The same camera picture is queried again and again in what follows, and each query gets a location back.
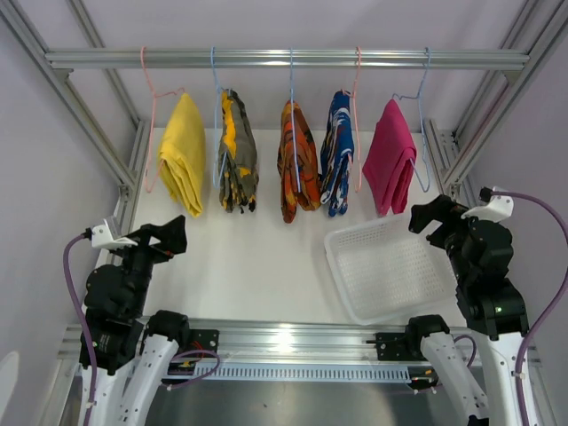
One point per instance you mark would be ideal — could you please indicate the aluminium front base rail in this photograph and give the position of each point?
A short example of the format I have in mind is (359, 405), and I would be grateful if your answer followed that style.
(265, 342)

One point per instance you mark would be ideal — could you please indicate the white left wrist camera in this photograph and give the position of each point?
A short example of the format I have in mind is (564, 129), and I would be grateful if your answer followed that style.
(106, 236)

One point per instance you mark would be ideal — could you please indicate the blue white patterned trousers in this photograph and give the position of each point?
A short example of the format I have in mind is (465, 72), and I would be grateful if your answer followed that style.
(336, 155)

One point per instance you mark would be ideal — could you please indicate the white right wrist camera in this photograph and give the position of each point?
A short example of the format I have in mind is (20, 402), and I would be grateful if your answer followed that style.
(496, 208)

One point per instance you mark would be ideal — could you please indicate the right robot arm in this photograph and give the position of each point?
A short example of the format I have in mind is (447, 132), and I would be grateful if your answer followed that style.
(480, 249)

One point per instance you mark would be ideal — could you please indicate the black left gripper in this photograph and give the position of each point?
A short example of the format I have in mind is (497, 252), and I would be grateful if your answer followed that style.
(171, 234)

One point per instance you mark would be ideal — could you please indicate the light blue hanger orange trousers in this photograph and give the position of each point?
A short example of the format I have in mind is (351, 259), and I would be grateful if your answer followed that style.
(292, 115)

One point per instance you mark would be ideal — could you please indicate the light blue hanger camo trousers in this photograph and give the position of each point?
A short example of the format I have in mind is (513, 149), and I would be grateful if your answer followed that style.
(218, 161)

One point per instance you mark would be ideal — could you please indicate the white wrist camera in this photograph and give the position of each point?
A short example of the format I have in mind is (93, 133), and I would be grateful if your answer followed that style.
(106, 236)
(496, 208)

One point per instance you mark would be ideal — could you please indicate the white perforated plastic basket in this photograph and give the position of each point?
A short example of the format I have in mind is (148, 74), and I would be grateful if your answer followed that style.
(382, 270)

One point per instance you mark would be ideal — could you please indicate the left aluminium frame posts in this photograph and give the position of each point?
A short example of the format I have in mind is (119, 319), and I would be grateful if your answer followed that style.
(128, 175)

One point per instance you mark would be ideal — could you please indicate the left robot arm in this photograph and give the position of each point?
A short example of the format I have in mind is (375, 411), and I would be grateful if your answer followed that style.
(124, 359)

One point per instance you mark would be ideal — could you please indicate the aluminium hanging rail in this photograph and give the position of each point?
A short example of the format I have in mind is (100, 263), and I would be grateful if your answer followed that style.
(130, 58)

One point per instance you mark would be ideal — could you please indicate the right aluminium frame posts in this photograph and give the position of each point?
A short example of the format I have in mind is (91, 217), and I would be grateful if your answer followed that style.
(537, 30)

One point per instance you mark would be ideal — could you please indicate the orange camouflage trousers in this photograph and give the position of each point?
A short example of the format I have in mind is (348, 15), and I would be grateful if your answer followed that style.
(308, 198)

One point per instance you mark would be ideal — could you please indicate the white slotted cable duct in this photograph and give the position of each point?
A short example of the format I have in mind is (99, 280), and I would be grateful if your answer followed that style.
(359, 373)

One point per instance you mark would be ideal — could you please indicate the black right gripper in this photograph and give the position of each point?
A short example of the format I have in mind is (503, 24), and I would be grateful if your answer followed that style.
(442, 209)

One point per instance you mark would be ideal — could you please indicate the aluminium frame posts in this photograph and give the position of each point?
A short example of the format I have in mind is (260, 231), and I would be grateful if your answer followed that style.
(537, 30)
(128, 175)

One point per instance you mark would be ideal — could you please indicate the light blue hanger magenta trousers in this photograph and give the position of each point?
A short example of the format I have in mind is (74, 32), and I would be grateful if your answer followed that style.
(418, 97)

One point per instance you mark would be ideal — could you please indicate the grey yellow camouflage trousers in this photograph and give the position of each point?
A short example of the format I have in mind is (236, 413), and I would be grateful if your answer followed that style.
(237, 157)

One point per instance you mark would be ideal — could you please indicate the pink wire hanger blue trousers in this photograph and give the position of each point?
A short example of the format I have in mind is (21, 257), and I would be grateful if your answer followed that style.
(354, 158)

